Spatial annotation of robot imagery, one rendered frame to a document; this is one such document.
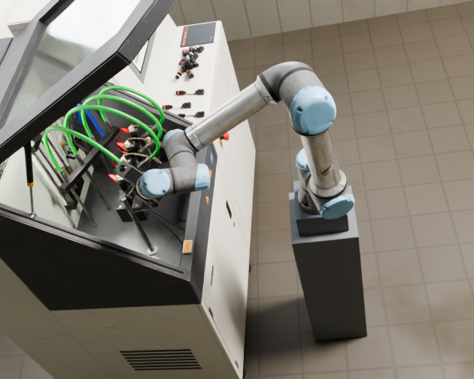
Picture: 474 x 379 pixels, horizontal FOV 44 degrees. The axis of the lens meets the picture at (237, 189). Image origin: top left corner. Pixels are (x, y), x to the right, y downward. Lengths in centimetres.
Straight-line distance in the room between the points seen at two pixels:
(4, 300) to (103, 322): 36
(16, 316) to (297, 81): 142
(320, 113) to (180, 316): 99
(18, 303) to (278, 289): 128
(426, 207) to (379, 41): 142
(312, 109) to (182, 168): 39
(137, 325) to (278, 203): 130
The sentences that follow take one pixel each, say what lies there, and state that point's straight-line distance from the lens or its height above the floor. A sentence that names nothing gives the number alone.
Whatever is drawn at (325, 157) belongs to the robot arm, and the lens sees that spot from 173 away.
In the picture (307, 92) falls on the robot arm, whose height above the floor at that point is 154.
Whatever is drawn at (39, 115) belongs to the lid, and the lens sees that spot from 146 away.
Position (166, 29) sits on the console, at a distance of 285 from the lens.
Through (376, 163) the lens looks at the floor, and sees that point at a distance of 343.
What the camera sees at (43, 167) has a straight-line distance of 223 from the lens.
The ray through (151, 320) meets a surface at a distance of 227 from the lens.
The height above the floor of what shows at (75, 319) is 72.
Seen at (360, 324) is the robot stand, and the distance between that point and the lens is 274.
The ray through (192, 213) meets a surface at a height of 95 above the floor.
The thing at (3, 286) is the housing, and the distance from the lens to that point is 224.
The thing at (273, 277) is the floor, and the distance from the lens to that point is 304.
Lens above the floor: 257
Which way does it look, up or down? 49 degrees down
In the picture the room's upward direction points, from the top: 18 degrees counter-clockwise
